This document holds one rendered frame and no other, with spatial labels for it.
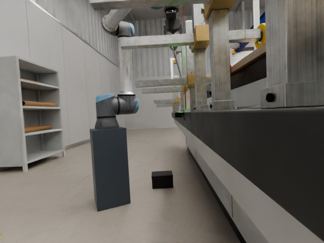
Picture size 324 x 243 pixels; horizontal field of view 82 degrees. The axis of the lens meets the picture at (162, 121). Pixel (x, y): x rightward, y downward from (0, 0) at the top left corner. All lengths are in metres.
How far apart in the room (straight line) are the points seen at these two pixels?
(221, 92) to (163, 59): 8.65
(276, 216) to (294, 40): 0.20
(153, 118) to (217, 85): 8.36
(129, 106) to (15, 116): 1.95
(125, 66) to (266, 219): 1.44
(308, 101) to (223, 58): 0.28
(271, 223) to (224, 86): 0.27
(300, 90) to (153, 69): 8.82
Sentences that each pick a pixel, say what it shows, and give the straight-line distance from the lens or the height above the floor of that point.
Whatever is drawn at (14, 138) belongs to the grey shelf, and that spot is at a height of 0.46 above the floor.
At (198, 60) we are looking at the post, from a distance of 0.71.
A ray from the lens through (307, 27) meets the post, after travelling 0.23.
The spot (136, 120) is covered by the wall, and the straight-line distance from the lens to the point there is 8.92.
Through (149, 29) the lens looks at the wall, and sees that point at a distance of 9.60.
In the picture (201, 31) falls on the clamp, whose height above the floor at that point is 0.95.
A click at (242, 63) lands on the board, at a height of 0.88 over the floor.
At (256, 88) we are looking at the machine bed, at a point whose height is 0.77.
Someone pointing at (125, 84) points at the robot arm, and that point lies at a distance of 1.58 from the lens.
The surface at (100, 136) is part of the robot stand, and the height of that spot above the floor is 0.56.
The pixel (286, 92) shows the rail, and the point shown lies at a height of 0.71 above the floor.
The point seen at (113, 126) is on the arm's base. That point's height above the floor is 0.62.
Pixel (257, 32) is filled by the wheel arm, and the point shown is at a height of 0.95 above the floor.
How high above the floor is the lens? 0.70
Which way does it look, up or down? 3 degrees down
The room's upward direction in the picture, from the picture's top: 3 degrees counter-clockwise
